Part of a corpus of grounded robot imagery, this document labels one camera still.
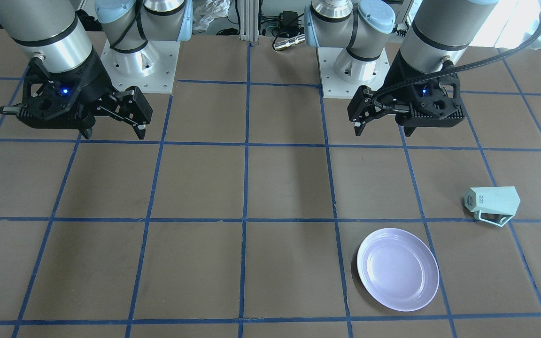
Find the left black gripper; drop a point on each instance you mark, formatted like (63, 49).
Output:
(395, 77)

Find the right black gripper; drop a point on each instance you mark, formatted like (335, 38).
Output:
(93, 83)

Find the mint green angular cup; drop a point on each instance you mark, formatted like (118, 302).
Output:
(492, 205)

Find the lavender round plate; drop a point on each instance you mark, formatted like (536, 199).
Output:
(398, 269)

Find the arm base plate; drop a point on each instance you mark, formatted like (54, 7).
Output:
(341, 74)
(152, 69)

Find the aluminium frame post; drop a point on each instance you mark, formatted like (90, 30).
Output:
(249, 19)

